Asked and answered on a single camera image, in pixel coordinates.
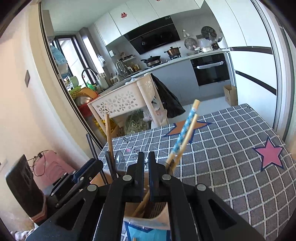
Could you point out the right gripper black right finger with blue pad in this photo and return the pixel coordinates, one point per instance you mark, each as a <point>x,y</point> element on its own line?
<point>196,212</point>

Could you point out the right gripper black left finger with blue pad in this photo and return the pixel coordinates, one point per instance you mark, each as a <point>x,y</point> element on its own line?
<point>95,213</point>

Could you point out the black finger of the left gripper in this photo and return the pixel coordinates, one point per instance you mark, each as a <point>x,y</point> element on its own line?
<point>69,184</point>

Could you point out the plain bamboo chopstick with print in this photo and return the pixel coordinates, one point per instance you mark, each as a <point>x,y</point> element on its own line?
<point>141,207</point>

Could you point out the dark grey utensil handle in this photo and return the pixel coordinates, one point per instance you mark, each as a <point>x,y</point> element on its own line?
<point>110,165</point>

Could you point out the bamboo chopstick with blue floral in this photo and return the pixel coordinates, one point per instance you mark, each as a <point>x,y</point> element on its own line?
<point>183,132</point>

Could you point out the black kitchen faucet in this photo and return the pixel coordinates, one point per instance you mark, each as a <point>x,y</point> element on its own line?
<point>91,75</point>

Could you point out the pink suitcase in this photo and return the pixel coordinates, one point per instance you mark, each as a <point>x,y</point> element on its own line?
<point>48,167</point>

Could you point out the beige plastic utensil holder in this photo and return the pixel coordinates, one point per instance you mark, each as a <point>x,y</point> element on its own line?
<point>155,216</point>

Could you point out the metal spoon in holder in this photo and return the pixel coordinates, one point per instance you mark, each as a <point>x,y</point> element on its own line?
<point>119,161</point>

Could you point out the bamboo chopstick in right compartment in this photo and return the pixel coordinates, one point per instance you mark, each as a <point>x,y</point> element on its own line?
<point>189,133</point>

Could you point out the bamboo chopstick in compartment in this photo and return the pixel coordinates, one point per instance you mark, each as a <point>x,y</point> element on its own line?
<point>109,137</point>
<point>189,133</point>

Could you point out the grey checked tablecloth with stars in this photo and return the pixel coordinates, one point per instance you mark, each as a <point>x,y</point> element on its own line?
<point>241,158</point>

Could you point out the bamboo chopstick in left compartment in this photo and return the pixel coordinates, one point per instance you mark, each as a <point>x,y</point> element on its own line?
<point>109,137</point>

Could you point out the black garbage bag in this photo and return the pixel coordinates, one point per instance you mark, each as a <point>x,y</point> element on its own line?
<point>169,100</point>

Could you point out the white perforated plastic rack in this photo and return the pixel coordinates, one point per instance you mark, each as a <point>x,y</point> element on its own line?
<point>140,93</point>

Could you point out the cardboard box on floor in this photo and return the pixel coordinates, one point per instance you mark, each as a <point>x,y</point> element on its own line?
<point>230,93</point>

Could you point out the black built-in oven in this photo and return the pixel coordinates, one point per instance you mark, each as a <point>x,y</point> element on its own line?
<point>210,69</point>

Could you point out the black wok on stove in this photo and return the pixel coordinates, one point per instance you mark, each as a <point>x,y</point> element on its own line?
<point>152,60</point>

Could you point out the copper pot on stove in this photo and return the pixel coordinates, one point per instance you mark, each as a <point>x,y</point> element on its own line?
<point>173,52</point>

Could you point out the black range hood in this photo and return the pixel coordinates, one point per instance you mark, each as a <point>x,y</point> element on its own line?
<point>152,35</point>

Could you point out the grey wall switch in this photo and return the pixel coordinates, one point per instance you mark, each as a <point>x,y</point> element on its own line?
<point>27,78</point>

